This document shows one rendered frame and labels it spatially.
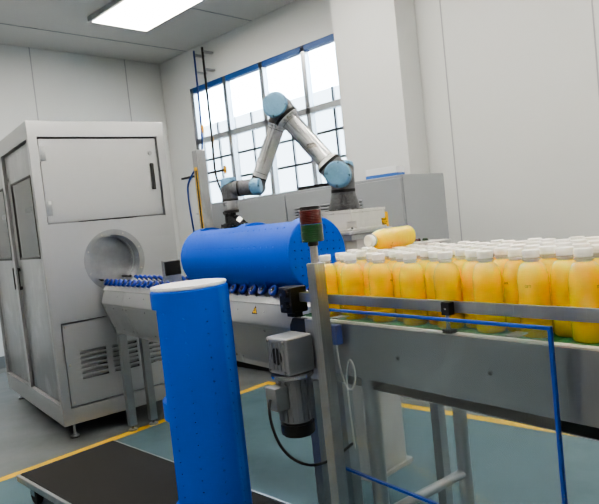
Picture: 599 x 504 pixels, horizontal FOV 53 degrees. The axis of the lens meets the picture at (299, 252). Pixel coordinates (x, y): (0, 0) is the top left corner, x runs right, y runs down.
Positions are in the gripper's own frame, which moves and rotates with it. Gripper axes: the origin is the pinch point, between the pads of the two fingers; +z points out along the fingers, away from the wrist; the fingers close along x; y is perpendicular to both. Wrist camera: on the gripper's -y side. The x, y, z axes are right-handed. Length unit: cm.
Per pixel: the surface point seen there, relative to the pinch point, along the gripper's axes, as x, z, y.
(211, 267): 19.8, 4.5, -8.3
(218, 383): 48, 42, -55
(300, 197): -129, -28, 114
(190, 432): 59, 57, -51
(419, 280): 23, 8, -131
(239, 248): 19.5, -3.2, -33.0
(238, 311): 19.0, 23.2, -25.6
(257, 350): 16, 40, -31
